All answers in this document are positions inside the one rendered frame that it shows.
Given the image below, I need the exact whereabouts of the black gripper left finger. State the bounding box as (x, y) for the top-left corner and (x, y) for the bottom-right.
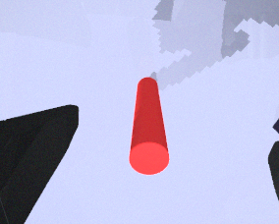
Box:
(0, 105), (80, 224)

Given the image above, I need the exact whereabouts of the red peg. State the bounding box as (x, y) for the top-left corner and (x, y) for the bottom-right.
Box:
(129, 78), (169, 175)

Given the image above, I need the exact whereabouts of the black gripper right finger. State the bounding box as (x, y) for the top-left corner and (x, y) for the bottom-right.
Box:
(267, 141), (279, 201)

